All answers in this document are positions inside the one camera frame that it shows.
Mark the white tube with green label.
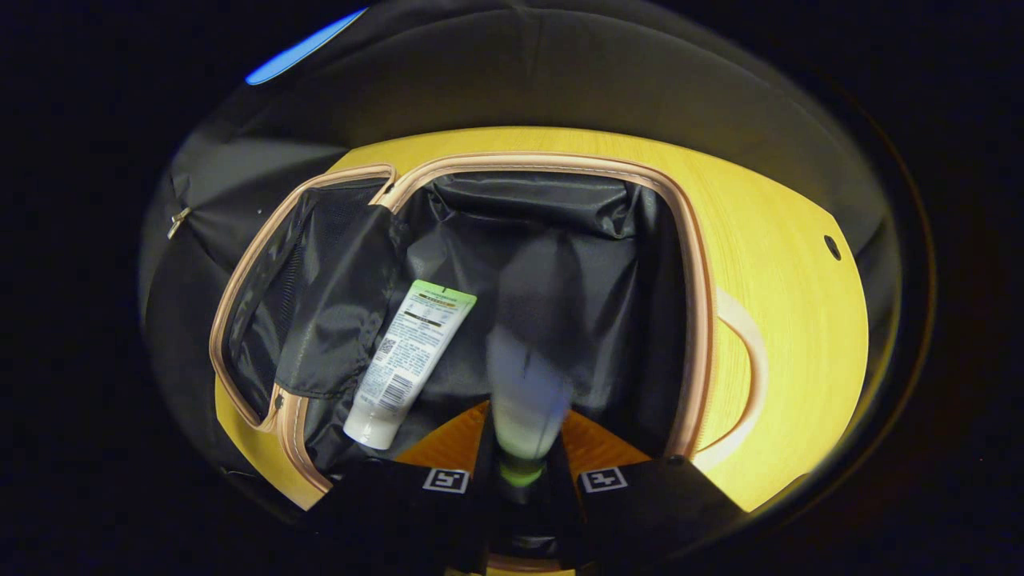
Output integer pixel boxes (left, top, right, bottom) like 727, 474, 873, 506
342, 278, 478, 451

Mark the pink suitcase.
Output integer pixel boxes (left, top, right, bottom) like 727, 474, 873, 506
208, 150, 770, 513

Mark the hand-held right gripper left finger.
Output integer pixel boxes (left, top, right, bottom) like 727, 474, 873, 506
308, 400, 495, 574

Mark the white tube with green cap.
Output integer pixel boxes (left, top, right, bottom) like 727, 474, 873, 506
484, 318, 575, 490

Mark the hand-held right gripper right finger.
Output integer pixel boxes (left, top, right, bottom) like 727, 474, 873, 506
560, 410, 745, 562

